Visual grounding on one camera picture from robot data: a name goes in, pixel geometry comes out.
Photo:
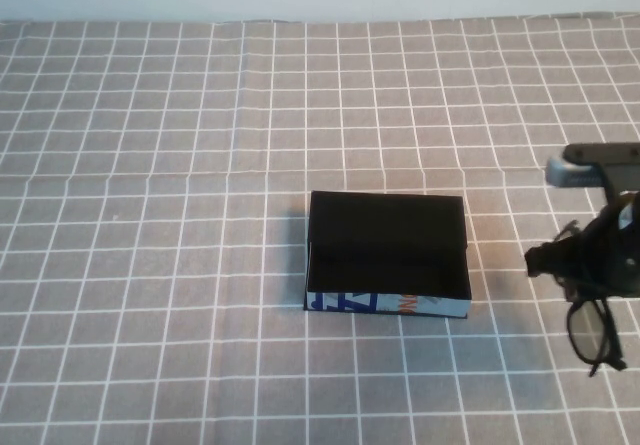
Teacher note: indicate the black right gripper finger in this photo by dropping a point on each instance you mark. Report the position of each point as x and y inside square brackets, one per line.
[570, 244]
[542, 262]

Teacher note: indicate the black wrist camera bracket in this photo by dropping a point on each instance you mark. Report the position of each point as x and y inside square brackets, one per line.
[607, 152]

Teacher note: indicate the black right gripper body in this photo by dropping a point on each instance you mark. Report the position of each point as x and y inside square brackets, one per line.
[612, 260]

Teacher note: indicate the grey white checked tablecloth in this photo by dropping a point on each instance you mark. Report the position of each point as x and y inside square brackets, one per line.
[150, 265]

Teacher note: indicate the black glasses case printed side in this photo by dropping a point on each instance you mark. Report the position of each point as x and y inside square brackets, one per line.
[385, 230]

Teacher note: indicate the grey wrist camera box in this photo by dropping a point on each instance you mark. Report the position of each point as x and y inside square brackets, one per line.
[575, 175]

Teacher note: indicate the black framed glasses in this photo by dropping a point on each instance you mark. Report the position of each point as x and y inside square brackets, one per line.
[595, 332]

